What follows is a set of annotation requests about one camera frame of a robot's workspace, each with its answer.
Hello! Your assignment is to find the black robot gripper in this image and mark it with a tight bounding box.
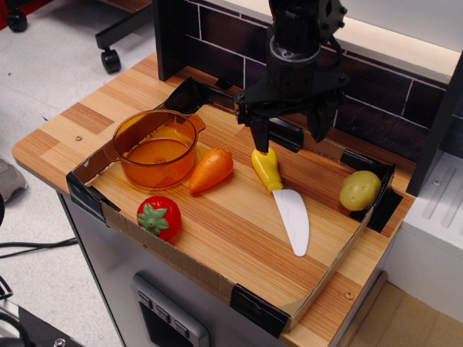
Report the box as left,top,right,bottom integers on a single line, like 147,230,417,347
234,39,349,153

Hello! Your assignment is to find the yellow handled white toy knife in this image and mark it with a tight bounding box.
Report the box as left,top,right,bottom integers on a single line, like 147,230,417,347
251,147,310,257

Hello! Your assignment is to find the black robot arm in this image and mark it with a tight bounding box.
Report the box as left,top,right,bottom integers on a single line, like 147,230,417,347
234,1,349,153

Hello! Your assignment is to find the cardboard fence with black tape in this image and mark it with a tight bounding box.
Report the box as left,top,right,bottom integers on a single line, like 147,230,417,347
67,77,410,346

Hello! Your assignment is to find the orange transparent plastic pot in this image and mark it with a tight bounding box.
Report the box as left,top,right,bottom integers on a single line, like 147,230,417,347
103,109,205,189

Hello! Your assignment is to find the orange toy carrot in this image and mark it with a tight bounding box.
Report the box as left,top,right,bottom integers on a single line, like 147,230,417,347
189,147,234,194

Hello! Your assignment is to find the yellow toy potato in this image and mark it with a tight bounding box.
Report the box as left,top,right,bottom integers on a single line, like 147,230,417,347
339,171,381,212

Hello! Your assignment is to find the dark brick backsplash panel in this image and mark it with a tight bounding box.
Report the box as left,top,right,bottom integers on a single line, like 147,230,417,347
153,1,446,161

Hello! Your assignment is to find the red toy strawberry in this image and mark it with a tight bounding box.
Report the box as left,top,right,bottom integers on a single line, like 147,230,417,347
137,196,182,241

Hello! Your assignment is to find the black chair caster wheel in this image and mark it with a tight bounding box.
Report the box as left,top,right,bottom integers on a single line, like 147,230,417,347
101,49,122,74

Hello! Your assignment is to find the grey toy oven front panel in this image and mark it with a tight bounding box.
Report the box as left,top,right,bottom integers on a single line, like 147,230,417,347
131,274,211,347

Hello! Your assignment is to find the black caster wheel far left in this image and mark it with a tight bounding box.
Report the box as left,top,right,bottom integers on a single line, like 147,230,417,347
7,9,27,33

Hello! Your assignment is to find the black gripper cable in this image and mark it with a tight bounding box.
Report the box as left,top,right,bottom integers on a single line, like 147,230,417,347
315,34,344,69

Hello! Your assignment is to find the black floor cable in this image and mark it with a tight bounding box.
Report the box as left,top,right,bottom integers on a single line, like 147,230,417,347
0,237,78,259

